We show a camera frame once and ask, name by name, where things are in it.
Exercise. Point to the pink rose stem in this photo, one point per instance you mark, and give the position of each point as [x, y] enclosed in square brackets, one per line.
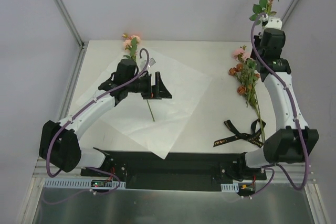
[244, 58]

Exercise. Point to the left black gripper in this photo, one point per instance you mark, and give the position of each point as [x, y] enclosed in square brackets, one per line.
[151, 86]

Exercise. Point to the cable duct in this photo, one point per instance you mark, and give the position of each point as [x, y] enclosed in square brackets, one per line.
[71, 183]
[230, 188]

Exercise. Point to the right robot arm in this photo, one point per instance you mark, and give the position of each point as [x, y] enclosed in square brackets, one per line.
[293, 140]

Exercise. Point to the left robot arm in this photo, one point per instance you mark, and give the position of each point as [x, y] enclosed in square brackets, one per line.
[59, 144]

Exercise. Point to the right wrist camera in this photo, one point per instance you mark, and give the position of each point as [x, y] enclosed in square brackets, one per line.
[270, 22]

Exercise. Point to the right cable duct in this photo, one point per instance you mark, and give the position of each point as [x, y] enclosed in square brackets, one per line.
[230, 188]

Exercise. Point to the left cable duct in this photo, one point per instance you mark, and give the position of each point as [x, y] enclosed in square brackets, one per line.
[71, 183]

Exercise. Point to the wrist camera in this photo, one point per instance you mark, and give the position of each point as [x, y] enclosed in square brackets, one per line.
[270, 22]
[151, 63]

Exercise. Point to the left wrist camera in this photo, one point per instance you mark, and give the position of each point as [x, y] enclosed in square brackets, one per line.
[151, 63]

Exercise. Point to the left aluminium frame post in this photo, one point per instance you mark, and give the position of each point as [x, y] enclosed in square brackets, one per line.
[69, 23]

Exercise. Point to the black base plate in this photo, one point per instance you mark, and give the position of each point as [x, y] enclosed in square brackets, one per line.
[178, 171]

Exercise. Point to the black printed ribbon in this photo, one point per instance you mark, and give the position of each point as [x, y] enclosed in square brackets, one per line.
[252, 138]

